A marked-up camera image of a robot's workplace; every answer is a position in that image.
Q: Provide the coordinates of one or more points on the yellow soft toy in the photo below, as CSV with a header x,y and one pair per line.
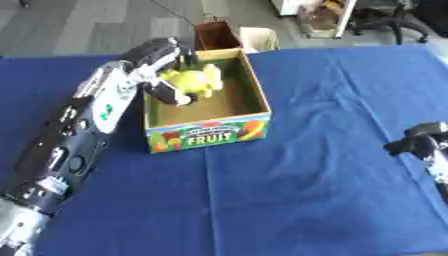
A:
x,y
195,80

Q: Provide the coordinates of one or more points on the black office chair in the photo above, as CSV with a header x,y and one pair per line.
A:
x,y
392,18

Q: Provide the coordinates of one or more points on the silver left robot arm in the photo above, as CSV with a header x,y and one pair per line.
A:
x,y
76,133

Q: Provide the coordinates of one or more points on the cream fabric bag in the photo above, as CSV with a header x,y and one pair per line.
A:
x,y
259,39

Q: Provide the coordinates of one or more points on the cardboard box with fruit print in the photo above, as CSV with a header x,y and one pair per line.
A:
x,y
221,110

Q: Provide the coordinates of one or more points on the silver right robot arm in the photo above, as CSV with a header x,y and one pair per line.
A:
x,y
438,166

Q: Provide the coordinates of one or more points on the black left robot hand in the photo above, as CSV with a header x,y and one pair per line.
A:
x,y
156,63

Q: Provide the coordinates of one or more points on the brown paper bag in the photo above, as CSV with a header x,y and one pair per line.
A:
x,y
214,35

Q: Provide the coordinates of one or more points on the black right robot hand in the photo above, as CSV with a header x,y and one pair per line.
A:
x,y
419,137

